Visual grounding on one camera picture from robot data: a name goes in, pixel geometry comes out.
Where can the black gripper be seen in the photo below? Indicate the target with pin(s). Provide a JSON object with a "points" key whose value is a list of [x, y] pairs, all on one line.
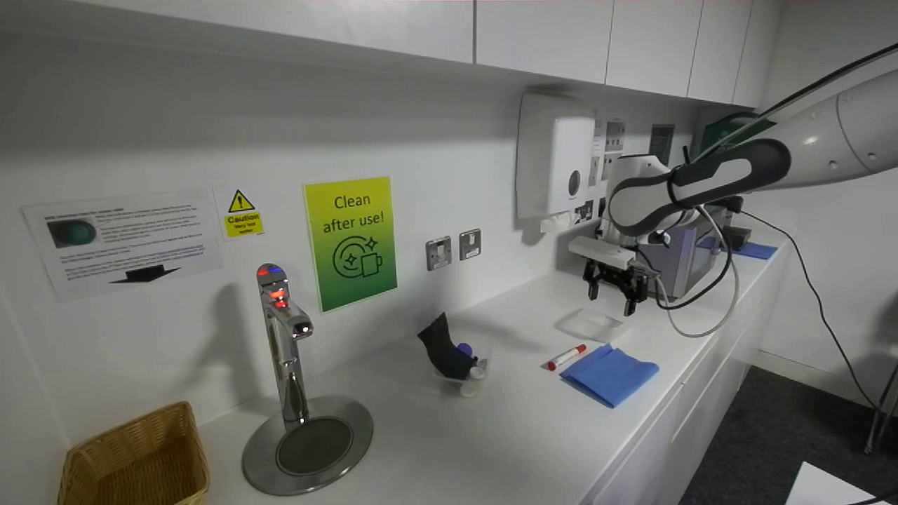
{"points": [[617, 279]]}

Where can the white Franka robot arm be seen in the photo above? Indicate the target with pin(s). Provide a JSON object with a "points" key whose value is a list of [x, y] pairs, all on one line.
{"points": [[822, 140]]}

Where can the clear plastic container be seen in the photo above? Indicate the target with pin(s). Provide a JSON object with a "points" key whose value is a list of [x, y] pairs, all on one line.
{"points": [[586, 324]]}

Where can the white base cabinets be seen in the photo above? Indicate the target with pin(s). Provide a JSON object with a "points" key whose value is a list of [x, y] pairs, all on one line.
{"points": [[690, 401]]}

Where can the small blue cloth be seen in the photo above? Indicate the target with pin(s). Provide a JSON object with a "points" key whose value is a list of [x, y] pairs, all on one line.
{"points": [[756, 250]]}

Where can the white paper towel dispenser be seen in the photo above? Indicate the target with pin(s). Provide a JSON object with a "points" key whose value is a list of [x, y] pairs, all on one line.
{"points": [[551, 155]]}

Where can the black sponge holder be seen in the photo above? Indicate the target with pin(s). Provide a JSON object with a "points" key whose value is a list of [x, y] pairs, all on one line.
{"points": [[442, 345]]}

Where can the green clean after use poster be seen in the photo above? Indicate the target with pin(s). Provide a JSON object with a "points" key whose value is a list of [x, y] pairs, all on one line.
{"points": [[351, 243]]}

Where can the chrome tap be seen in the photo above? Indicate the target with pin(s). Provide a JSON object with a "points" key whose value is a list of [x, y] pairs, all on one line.
{"points": [[285, 345]]}

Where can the yellow warning sticker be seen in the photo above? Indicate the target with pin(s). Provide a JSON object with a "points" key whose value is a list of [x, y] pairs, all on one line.
{"points": [[243, 215]]}

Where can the white instruction sheet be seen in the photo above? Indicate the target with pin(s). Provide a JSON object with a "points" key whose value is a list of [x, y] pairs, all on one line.
{"points": [[122, 243]]}

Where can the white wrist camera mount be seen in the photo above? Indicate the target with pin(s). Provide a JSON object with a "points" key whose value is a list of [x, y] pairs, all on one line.
{"points": [[603, 250]]}

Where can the black wall socket panel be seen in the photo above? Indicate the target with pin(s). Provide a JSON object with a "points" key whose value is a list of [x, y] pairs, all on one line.
{"points": [[584, 211]]}

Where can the white wall poster with dots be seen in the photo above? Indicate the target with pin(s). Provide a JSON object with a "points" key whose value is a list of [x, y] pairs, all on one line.
{"points": [[612, 167]]}

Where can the metal wall switch plate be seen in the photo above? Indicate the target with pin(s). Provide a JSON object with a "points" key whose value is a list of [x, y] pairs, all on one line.
{"points": [[470, 246], [439, 254]]}

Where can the dark wall panel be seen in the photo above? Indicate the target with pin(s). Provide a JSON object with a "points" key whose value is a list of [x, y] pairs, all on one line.
{"points": [[659, 148]]}

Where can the small white wall notice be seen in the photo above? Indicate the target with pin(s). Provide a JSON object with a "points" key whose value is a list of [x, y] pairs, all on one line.
{"points": [[614, 136]]}

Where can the white wall cabinets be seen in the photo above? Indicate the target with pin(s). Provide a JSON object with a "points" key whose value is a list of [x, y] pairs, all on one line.
{"points": [[543, 32]]}

